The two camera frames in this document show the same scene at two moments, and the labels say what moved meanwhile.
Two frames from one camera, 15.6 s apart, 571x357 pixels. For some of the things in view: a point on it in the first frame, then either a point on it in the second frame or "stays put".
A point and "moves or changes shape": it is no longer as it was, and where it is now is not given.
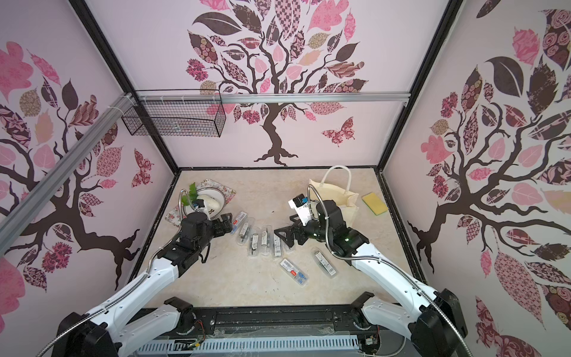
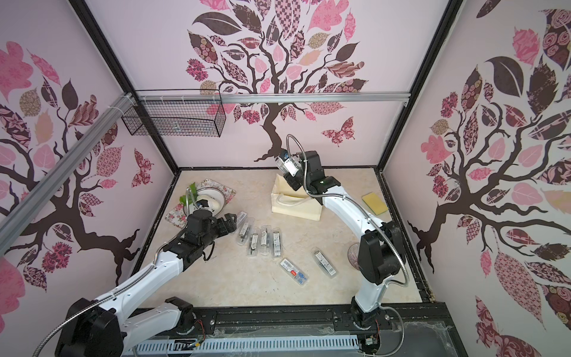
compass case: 325,264 stays put
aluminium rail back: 273,97 stays put
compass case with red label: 237,222 stays put
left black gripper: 223,230 stays put
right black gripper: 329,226 → 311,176
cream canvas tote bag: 335,189 moves or changes shape
